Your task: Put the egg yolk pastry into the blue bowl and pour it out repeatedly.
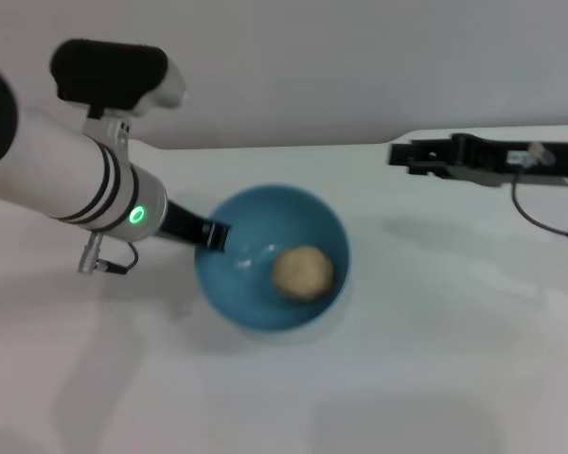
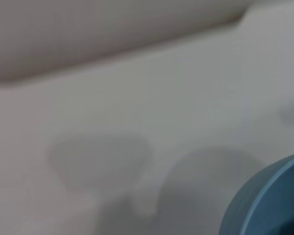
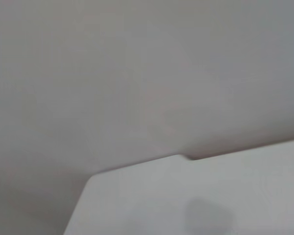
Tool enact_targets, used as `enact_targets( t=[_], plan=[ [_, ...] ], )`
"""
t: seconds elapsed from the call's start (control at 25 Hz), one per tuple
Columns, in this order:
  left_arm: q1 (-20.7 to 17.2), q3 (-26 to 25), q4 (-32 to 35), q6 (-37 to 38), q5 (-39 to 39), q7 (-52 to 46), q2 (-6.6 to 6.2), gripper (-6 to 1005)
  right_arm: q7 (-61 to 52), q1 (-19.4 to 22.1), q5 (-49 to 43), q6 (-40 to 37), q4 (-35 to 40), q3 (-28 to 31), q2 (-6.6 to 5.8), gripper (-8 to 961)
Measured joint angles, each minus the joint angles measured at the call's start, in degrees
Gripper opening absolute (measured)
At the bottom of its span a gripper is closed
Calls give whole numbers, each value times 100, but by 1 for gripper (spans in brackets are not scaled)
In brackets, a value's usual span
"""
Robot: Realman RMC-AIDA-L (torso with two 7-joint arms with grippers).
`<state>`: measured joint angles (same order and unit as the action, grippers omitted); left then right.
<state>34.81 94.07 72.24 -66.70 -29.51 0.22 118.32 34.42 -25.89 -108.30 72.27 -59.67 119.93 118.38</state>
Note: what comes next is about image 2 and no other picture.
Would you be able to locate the blue ceramic bowl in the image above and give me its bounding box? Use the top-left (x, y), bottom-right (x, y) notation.
top-left (219, 150), bottom-right (294, 235)

